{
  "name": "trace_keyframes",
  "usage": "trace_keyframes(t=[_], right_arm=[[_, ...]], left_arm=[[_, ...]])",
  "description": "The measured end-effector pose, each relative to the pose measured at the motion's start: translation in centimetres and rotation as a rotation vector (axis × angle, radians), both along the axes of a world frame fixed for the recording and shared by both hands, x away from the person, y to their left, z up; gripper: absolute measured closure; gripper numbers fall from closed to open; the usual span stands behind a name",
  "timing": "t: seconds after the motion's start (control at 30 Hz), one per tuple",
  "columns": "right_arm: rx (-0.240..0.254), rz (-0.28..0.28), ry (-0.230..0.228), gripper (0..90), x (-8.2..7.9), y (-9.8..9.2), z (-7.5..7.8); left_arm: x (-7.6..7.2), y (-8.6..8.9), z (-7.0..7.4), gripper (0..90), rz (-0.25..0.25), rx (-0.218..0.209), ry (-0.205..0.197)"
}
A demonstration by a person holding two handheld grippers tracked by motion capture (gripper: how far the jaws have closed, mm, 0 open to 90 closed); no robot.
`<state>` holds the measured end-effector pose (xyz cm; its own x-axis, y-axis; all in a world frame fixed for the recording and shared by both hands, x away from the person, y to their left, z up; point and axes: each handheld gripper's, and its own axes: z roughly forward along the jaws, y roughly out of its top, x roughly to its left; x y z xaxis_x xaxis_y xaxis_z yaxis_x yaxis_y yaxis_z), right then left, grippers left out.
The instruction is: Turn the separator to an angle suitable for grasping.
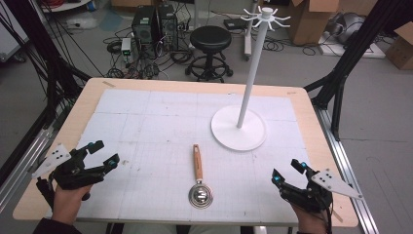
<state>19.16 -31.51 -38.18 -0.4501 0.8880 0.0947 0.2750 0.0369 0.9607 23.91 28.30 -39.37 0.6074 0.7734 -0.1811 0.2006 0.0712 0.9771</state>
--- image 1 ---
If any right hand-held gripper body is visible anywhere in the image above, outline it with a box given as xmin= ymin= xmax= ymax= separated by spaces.
xmin=279 ymin=168 xmax=364 ymax=215

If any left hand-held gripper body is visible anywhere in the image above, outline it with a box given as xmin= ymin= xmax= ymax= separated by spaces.
xmin=31 ymin=142 xmax=109 ymax=191

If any person's right hand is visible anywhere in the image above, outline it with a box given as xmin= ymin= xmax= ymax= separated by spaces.
xmin=289 ymin=203 xmax=329 ymax=234

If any person's left hand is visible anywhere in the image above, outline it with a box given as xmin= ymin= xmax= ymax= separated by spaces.
xmin=51 ymin=182 xmax=94 ymax=226

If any white grid paper mat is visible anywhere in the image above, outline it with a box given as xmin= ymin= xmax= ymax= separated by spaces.
xmin=51 ymin=88 xmax=314 ymax=226

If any white hook stand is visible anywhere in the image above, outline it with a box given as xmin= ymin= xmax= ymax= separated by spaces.
xmin=209 ymin=6 xmax=292 ymax=152

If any small grey electronic box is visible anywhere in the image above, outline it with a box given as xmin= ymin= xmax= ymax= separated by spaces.
xmin=120 ymin=37 xmax=133 ymax=63

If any white flat board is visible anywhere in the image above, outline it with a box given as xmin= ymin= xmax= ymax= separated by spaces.
xmin=317 ymin=31 xmax=388 ymax=59

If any black computer tower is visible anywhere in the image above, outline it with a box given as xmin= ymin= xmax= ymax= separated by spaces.
xmin=131 ymin=5 xmax=158 ymax=46
xmin=157 ymin=3 xmax=179 ymax=52

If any white floor stand pole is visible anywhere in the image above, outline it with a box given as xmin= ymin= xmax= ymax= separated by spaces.
xmin=243 ymin=0 xmax=262 ymax=62

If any large open cardboard box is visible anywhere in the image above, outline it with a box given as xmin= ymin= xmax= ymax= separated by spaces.
xmin=286 ymin=0 xmax=341 ymax=47

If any grey rounded device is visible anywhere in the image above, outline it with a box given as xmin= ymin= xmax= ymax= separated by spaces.
xmin=326 ymin=12 xmax=367 ymax=46

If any black round stool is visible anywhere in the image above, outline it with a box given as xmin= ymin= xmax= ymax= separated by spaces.
xmin=184 ymin=24 xmax=235 ymax=83

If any small cardboard box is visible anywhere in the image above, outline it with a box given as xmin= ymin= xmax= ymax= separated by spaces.
xmin=385 ymin=20 xmax=413 ymax=71

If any flat black box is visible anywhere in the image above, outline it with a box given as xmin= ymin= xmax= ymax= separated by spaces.
xmin=223 ymin=17 xmax=250 ymax=31

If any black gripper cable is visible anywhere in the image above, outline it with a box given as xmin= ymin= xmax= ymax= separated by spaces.
xmin=323 ymin=194 xmax=335 ymax=234

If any black wrist strap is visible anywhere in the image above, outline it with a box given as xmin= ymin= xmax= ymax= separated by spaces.
xmin=35 ymin=175 xmax=56 ymax=210

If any aluminium rail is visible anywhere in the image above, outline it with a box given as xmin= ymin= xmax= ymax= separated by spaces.
xmin=313 ymin=105 xmax=380 ymax=234
xmin=0 ymin=128 xmax=55 ymax=214

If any wooden handled metal ladle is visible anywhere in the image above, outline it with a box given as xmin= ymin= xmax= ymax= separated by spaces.
xmin=187 ymin=143 xmax=215 ymax=210

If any black metal frame stand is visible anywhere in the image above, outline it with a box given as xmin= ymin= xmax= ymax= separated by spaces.
xmin=0 ymin=0 xmax=93 ymax=188
xmin=303 ymin=0 xmax=413 ymax=142

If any tangle of black floor cables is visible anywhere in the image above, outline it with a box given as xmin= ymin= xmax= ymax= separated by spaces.
xmin=102 ymin=25 xmax=196 ymax=81

